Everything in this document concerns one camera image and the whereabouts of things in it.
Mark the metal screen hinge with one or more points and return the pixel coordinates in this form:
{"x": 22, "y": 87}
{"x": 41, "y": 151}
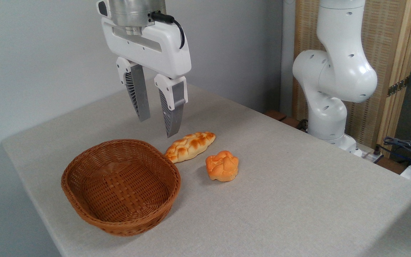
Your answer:
{"x": 397, "y": 86}

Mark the white power strip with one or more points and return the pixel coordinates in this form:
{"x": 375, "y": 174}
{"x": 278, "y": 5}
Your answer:
{"x": 368, "y": 155}

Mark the brown wooden blocks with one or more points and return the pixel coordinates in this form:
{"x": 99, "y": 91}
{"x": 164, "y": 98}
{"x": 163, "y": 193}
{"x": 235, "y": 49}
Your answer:
{"x": 280, "y": 117}

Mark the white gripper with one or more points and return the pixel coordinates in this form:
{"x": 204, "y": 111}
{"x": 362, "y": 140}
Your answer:
{"x": 162, "y": 46}

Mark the round orange bread bun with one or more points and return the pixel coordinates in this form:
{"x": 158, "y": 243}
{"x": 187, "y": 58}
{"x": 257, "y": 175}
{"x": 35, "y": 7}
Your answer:
{"x": 222, "y": 166}

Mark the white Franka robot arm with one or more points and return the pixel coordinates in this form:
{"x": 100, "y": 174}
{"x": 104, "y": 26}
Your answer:
{"x": 337, "y": 71}

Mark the wooden bamboo folding screen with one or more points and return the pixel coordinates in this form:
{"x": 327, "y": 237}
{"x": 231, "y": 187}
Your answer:
{"x": 384, "y": 35}

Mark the brown wicker basket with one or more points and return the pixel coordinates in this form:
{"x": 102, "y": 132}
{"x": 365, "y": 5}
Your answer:
{"x": 120, "y": 189}

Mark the long braided bread loaf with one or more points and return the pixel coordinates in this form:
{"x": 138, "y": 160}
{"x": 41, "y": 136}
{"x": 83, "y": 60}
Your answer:
{"x": 189, "y": 146}

